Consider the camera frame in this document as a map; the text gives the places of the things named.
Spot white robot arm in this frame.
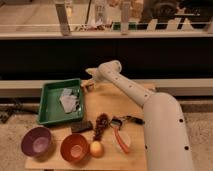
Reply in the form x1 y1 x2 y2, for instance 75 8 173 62
86 60 195 171

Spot crumpled clear plastic wrap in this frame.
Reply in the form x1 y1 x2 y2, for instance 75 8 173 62
59 88 79 113

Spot brown grape bunch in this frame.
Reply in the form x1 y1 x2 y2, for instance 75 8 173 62
93 113 109 141

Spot dark rectangular block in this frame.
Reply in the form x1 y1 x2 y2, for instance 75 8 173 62
71 121 93 133

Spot green plastic tray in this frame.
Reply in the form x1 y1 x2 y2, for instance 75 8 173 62
37 78 84 126

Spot wooden board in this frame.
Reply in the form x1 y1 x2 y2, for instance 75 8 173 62
25 83 147 171

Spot orange bowl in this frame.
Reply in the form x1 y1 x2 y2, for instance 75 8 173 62
60 134 89 163

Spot yellow round fruit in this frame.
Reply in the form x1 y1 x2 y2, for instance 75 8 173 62
90 141 104 157

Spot purple bowl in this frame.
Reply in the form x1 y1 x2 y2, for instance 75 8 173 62
21 127 52 157

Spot orange handled peeler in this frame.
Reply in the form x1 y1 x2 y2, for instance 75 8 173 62
110 117 130 154

